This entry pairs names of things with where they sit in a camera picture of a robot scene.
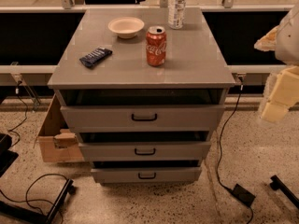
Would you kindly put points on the grey drawer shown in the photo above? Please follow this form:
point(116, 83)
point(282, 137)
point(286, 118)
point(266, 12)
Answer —
point(144, 151)
point(142, 118)
point(141, 175)

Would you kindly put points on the black stand leg right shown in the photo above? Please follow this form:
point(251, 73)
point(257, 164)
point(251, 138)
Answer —
point(277, 184)

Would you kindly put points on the grey top drawer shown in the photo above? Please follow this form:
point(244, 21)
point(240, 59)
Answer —
point(142, 118)

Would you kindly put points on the beige paper bowl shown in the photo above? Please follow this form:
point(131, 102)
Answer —
point(126, 27)

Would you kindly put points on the black equipment left edge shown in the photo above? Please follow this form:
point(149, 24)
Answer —
point(7, 157)

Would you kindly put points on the grey middle drawer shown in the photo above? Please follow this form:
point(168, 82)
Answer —
point(144, 151)

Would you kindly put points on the brown cardboard box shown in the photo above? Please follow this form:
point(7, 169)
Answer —
point(56, 142)

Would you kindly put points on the black power adapter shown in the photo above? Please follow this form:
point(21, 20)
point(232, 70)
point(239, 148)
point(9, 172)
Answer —
point(243, 195)

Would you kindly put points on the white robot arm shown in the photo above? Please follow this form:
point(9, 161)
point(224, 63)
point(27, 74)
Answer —
point(283, 40)

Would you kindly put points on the dark blue snack packet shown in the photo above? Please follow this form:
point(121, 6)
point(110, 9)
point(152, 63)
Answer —
point(93, 58)

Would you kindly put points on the red coca-cola can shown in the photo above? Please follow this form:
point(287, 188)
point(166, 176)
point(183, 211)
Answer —
point(156, 45)

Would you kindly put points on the grey bottom drawer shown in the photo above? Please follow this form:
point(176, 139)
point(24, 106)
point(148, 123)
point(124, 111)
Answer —
point(141, 175)

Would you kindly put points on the clear plastic water bottle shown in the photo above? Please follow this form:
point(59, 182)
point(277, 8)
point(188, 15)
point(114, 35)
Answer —
point(176, 13)

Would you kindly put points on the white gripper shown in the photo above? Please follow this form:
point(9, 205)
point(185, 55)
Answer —
point(289, 42)

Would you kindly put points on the grey drawer cabinet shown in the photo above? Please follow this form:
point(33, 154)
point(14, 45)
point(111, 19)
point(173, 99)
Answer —
point(194, 73)

